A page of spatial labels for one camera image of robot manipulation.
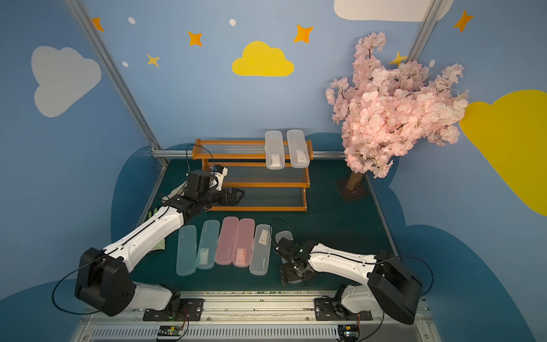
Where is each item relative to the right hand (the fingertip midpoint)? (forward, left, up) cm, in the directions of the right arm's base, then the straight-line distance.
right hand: (296, 273), depth 83 cm
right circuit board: (-18, -19, -3) cm, 26 cm away
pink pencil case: (+11, +30, 0) cm, 32 cm away
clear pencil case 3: (+41, +11, +29) cm, 51 cm away
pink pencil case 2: (+11, +22, 0) cm, 25 cm away
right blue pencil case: (+9, +38, +2) cm, 39 cm away
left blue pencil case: (+1, +44, +1) cm, 44 cm away
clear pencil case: (+8, +15, 0) cm, 17 cm away
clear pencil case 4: (+40, +2, +30) cm, 50 cm away
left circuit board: (-21, +43, -1) cm, 48 cm away
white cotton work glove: (+12, +39, +35) cm, 54 cm away
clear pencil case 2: (+16, +6, +1) cm, 17 cm away
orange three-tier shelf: (+23, +14, +24) cm, 36 cm away
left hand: (+25, +26, +21) cm, 42 cm away
